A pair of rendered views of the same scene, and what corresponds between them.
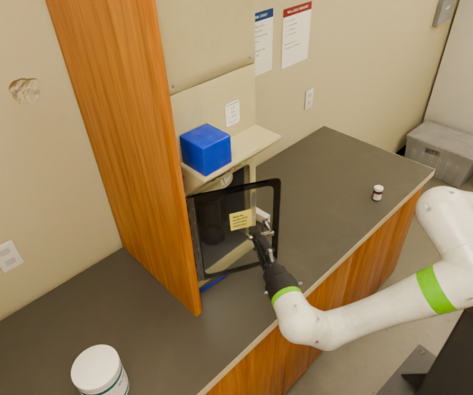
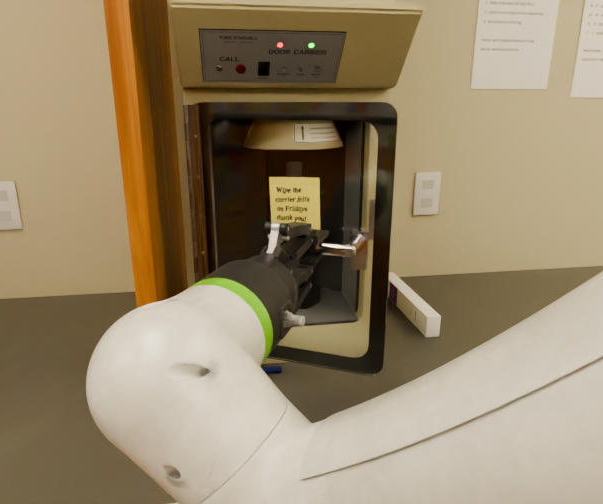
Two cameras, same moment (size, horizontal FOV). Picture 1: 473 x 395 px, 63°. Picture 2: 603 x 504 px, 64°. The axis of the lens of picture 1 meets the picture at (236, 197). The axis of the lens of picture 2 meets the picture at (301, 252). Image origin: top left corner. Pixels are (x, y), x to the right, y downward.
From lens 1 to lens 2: 92 cm
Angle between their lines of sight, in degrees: 37
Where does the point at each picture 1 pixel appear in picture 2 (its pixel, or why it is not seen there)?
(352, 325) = (322, 468)
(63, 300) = (36, 309)
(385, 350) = not seen: outside the picture
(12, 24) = not seen: outside the picture
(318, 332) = (175, 420)
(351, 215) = not seen: outside the picture
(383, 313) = (454, 415)
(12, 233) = (20, 173)
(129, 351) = not seen: outside the picture
